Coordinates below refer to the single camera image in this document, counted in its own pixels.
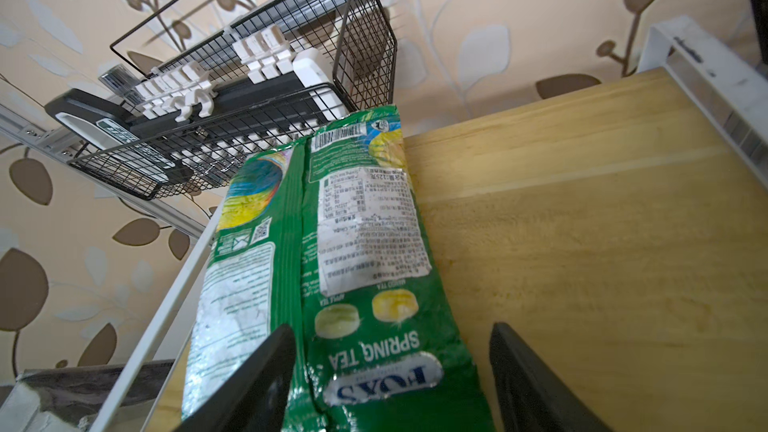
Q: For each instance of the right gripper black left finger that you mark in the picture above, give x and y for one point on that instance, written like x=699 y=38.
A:
x=255 y=397

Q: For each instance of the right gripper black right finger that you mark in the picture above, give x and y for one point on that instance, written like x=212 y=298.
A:
x=531 y=396

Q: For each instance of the green snack bag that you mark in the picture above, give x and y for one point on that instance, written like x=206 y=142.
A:
x=324 y=235

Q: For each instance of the white fabric grocery bag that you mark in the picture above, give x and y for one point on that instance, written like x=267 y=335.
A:
x=70 y=399

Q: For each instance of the black tool set in basket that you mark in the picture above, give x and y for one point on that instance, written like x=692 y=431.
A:
x=184 y=126

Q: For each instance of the white wire shelf rack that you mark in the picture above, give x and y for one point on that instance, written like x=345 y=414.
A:
x=622 y=237

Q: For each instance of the black wire basket back wall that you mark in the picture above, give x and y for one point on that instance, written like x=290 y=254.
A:
x=355 y=36

